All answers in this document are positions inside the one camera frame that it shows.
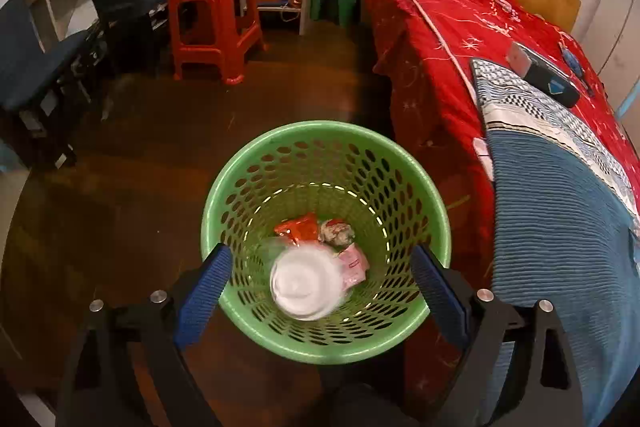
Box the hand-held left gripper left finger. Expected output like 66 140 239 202
55 243 234 427

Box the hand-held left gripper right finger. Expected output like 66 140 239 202
410 243 586 427

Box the pink sachet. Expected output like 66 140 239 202
336 243 371 293

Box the clear plastic lid white disc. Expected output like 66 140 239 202
269 239 346 322

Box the green plastic basket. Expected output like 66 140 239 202
200 120 452 365

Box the orange snack packet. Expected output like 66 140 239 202
273 213 321 248

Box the blue patterned blanket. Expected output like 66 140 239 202
470 58 640 427

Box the black cardboard box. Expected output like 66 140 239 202
506 41 581 108

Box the small blue object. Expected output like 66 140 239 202
560 44 587 78

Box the white wardrobe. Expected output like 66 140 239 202
570 0 640 108

